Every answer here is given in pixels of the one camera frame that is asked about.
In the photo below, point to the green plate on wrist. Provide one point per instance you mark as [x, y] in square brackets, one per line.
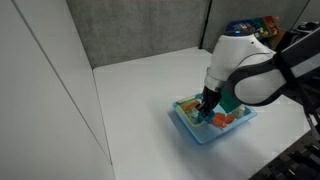
[230, 101]

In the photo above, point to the yellow toy dish rack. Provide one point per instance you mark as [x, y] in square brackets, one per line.
[188, 116]

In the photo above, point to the black equipment beside table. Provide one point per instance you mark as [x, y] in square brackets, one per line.
[293, 160]

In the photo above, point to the light blue toy sink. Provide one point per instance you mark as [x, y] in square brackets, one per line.
[206, 133]

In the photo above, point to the orange toy mug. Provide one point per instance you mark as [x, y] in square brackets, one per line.
[219, 120]

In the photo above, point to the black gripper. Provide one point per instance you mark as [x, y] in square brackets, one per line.
[210, 96]

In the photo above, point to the orange toy plate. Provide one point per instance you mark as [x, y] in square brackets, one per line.
[190, 106]

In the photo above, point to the blue toy mug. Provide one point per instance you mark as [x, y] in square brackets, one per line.
[207, 119]

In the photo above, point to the small orange toy cup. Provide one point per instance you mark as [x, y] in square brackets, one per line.
[230, 119]

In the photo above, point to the toy storage shelf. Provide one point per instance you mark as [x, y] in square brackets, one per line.
[256, 26]

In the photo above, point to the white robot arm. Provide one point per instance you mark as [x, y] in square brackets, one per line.
[243, 56]

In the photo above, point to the cream toy soap bottle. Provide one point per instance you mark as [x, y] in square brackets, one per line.
[239, 112]

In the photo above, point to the black vertical pole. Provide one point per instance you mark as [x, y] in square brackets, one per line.
[205, 23]

